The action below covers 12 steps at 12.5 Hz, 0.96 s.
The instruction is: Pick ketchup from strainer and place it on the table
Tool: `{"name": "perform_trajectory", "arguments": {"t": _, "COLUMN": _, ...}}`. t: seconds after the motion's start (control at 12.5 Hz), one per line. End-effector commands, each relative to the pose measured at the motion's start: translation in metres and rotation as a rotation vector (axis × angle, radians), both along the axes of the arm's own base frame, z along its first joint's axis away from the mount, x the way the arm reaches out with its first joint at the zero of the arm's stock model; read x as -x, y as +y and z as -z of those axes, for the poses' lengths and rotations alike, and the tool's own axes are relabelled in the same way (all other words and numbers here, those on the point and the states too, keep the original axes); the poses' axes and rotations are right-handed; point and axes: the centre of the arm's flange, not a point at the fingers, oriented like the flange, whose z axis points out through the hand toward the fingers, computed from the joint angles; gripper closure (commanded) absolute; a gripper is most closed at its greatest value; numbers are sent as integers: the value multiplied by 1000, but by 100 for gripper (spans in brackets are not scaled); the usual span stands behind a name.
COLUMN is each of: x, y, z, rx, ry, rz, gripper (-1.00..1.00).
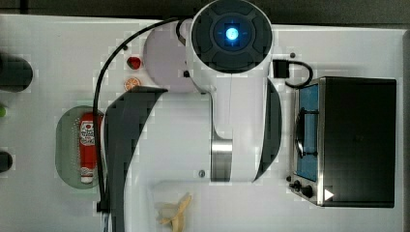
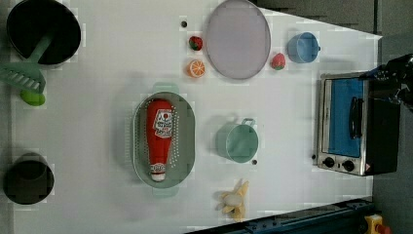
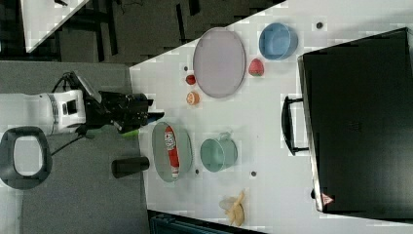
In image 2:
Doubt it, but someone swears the red plush ketchup bottle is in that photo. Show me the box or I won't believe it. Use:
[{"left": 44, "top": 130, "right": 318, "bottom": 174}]
[{"left": 146, "top": 98, "right": 173, "bottom": 182}]

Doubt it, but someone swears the toy orange slice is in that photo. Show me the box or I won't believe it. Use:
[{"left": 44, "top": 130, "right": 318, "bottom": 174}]
[{"left": 187, "top": 59, "right": 206, "bottom": 78}]

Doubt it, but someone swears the toy strawberry dark red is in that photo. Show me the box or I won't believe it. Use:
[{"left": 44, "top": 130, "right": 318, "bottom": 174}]
[{"left": 189, "top": 36, "right": 203, "bottom": 51}]

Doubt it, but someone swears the grey round plate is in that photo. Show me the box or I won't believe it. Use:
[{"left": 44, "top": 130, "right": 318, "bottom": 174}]
[{"left": 206, "top": 0, "right": 271, "bottom": 79}]

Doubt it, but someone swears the toy peeled banana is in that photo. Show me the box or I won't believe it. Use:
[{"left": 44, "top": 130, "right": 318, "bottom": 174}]
[{"left": 217, "top": 181, "right": 249, "bottom": 222}]

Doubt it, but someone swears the toy strawberry pink red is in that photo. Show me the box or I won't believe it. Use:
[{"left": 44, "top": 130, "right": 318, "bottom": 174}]
[{"left": 271, "top": 53, "right": 285, "bottom": 70}]

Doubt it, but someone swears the blue cup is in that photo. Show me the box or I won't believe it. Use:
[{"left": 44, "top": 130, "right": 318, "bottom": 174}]
[{"left": 286, "top": 32, "right": 321, "bottom": 63}]

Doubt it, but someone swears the silver black toaster oven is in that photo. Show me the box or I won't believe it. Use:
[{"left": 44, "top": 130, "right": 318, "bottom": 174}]
[{"left": 316, "top": 73, "right": 400, "bottom": 176}]

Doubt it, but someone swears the lime green toy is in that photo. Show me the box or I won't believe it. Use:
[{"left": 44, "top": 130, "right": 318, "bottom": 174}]
[{"left": 20, "top": 91, "right": 46, "bottom": 106}]

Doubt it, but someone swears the small black cup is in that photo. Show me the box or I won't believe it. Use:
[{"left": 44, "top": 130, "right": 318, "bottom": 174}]
[{"left": 3, "top": 152, "right": 55, "bottom": 205}]

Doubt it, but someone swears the yellow red clamp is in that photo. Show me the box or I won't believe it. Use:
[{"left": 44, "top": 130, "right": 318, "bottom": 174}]
[{"left": 364, "top": 214, "right": 393, "bottom": 234}]

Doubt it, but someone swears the large black pot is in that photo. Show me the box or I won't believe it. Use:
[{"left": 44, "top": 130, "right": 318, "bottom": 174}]
[{"left": 7, "top": 0, "right": 81, "bottom": 65}]

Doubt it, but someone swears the green cup with handle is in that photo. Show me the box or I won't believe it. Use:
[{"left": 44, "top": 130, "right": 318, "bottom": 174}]
[{"left": 215, "top": 118, "right": 259, "bottom": 163}]

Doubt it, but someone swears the blue metal frame rail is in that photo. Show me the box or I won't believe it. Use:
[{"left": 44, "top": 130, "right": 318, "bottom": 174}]
[{"left": 185, "top": 199, "right": 375, "bottom": 234}]

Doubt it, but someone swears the black tripod camera rig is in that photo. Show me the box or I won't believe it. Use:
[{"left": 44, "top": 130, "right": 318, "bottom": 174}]
[{"left": 366, "top": 54, "right": 413, "bottom": 110}]

